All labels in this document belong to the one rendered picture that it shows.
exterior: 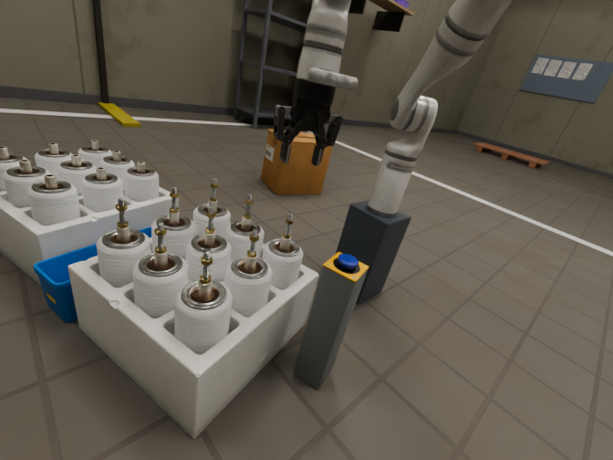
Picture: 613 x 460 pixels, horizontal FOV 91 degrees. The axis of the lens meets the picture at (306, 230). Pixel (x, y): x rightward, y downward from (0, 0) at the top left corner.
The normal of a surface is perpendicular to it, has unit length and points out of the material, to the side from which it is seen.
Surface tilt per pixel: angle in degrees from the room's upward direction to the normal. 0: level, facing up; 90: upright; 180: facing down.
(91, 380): 0
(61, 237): 90
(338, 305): 90
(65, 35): 90
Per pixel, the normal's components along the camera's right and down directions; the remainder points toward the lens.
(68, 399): 0.20, -0.87
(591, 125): -0.72, 0.18
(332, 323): -0.52, 0.29
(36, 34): 0.66, 0.47
